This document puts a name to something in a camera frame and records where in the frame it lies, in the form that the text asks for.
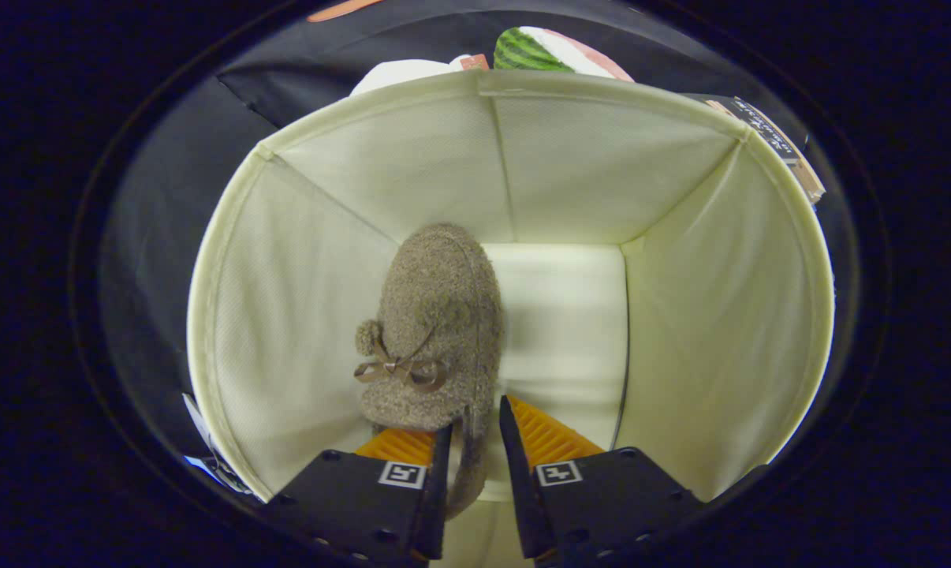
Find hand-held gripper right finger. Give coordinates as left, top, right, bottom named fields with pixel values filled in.
left=498, top=394, right=705, bottom=562

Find black cover book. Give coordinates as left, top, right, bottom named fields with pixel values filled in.
left=684, top=93, right=807, bottom=168

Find cream fabric storage box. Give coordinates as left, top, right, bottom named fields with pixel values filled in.
left=186, top=69, right=837, bottom=568

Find white plush toy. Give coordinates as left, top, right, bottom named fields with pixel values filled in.
left=349, top=54, right=492, bottom=97

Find watermelon slice plush toy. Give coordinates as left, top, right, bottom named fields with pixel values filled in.
left=493, top=26, right=636, bottom=83

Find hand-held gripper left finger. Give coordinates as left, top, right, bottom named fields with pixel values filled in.
left=263, top=424, right=453, bottom=566

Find brown fuzzy shoe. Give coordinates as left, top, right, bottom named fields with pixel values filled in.
left=354, top=222, right=505, bottom=521

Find white paper sheet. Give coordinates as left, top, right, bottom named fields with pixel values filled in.
left=181, top=392, right=254, bottom=496

